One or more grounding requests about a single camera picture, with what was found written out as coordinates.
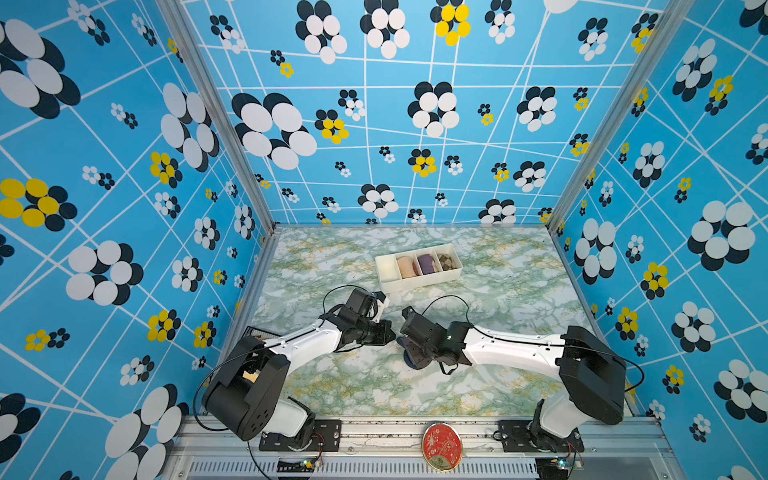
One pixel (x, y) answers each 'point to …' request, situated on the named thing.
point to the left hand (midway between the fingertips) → (398, 335)
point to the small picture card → (255, 332)
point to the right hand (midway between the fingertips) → (416, 347)
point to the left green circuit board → (295, 465)
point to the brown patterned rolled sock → (446, 263)
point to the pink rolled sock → (407, 267)
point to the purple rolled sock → (426, 263)
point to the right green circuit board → (551, 466)
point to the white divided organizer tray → (389, 274)
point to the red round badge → (442, 447)
